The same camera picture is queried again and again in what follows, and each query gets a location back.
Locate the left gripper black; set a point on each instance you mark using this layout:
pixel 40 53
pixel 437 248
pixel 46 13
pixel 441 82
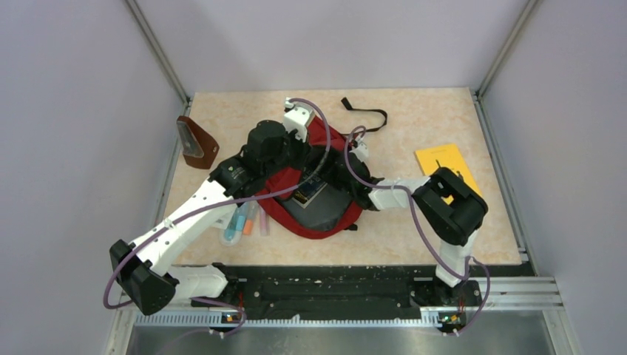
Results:
pixel 304 150

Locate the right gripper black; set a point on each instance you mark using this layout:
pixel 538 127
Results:
pixel 329 173

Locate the blue Nineteen Eighty-Four book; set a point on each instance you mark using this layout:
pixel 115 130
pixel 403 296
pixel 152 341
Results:
pixel 308 191

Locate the red backpack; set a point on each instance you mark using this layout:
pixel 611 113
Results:
pixel 332 211

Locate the yellow notebook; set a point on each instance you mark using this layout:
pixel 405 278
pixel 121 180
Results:
pixel 449 156

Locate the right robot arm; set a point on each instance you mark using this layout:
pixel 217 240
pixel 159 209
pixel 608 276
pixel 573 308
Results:
pixel 446 211

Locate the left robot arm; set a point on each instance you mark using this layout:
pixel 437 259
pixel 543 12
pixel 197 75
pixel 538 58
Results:
pixel 144 268

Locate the pink highlighter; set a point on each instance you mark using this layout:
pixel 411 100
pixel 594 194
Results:
pixel 263 223

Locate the orange highlighter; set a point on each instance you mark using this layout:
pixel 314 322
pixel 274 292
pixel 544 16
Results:
pixel 248 227

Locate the brown leather case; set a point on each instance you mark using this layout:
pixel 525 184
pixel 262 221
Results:
pixel 200 149

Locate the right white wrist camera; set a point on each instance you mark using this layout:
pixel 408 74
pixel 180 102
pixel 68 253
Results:
pixel 359 149

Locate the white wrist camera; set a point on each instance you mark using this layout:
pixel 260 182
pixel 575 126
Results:
pixel 297 117
pixel 359 149

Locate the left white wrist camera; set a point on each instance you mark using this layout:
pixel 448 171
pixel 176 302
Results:
pixel 297 117

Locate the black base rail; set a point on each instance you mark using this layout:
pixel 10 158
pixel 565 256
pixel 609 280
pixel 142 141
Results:
pixel 342 292

